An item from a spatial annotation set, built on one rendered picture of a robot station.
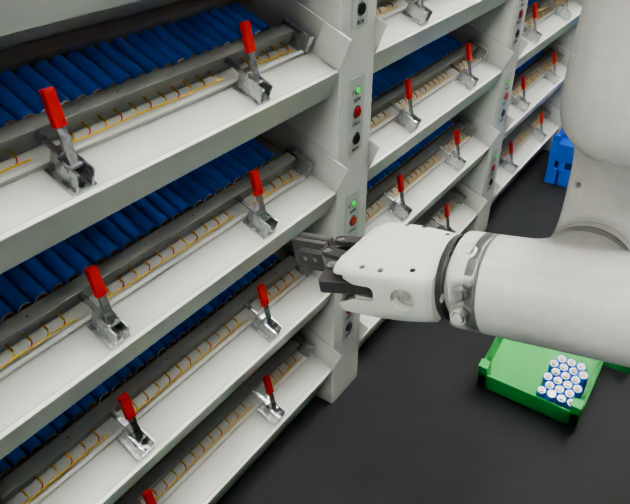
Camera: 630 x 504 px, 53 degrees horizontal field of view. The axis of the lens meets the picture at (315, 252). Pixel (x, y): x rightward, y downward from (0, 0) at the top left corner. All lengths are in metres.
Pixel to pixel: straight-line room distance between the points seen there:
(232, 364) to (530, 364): 0.68
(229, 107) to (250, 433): 0.58
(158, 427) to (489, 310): 0.52
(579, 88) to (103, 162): 0.44
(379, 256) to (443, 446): 0.74
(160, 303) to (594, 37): 0.55
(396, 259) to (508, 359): 0.88
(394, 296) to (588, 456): 0.83
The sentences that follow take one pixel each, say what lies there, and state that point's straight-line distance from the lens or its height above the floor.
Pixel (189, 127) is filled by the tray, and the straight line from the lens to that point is 0.72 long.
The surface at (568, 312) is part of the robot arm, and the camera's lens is 0.49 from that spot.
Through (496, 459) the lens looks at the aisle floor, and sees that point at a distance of 1.26.
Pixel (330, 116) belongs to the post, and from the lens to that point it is 0.95.
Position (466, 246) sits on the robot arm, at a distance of 0.52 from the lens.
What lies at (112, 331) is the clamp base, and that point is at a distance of 0.72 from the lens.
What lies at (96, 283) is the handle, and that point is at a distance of 0.70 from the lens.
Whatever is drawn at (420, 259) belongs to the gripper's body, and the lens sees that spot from 0.54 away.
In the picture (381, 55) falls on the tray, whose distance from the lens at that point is 1.02.
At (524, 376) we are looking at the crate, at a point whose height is 0.02.
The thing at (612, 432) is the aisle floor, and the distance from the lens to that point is 1.37.
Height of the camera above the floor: 0.96
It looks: 35 degrees down
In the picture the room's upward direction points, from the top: straight up
